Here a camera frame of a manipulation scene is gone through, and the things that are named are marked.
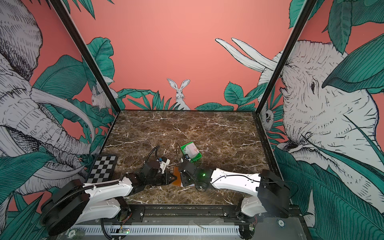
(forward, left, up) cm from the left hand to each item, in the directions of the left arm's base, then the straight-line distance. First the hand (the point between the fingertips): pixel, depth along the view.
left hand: (178, 177), depth 81 cm
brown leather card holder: (+2, +1, 0) cm, 2 cm away
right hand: (-1, -2, +3) cm, 3 cm away
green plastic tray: (+14, -12, -4) cm, 19 cm away
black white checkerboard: (+8, +44, -2) cm, 45 cm away
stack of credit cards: (+18, -7, -3) cm, 20 cm away
